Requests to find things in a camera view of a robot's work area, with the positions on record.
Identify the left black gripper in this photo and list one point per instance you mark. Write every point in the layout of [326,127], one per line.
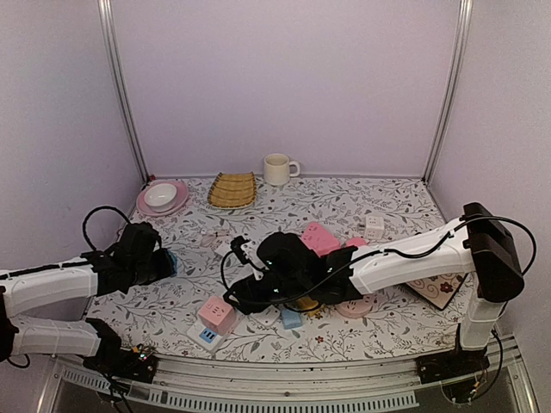
[166,266]

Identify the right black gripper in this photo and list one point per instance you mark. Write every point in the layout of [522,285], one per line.
[244,287]

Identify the yellow cube adapter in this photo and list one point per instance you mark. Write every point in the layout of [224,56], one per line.
[307,306]

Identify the cyan cube adapter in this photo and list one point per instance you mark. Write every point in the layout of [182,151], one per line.
[173,266]

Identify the pink power strip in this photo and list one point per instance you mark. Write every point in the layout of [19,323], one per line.
[316,238]

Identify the light blue plug adapter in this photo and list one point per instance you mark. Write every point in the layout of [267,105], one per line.
[290,319]

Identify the small pink plug adapter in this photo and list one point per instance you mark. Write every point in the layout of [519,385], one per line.
[355,242]

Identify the round pink socket hub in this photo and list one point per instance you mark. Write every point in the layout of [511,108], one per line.
[353,309]

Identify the pink cube adapter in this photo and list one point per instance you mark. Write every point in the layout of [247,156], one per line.
[217,315]

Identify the white power strip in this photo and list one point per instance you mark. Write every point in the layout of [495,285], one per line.
[206,338]

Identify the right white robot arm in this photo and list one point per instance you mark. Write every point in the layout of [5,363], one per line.
[477,242]

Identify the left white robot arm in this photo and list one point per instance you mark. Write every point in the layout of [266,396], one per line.
[30,288]

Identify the white bowl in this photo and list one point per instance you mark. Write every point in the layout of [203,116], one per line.
[161,197]

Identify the pink plate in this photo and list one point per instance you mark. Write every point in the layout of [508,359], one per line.
[181,198]

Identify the white charger with prongs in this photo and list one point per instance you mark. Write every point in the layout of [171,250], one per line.
[223,249]

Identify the yellow bamboo tray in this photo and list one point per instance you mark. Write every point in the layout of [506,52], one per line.
[233,191]

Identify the white floral cube adapter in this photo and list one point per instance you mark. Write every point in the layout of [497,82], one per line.
[374,227]

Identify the cream ceramic mug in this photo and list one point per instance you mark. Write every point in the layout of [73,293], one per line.
[278,169]

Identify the floral square tray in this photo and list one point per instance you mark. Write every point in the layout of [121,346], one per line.
[438,290]

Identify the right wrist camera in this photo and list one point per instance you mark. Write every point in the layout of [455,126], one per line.
[245,249]

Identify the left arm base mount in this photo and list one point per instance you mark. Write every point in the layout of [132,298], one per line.
[138,363]

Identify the aluminium front rail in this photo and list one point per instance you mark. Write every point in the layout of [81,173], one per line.
[337,371]

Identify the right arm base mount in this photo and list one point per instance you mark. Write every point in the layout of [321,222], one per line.
[450,364]

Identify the left aluminium corner post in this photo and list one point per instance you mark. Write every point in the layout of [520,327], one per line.
[106,16]

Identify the aluminium corner post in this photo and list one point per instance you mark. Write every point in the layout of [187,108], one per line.
[106,16]
[457,58]

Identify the right aluminium corner post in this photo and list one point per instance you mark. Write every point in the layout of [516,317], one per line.
[457,58]

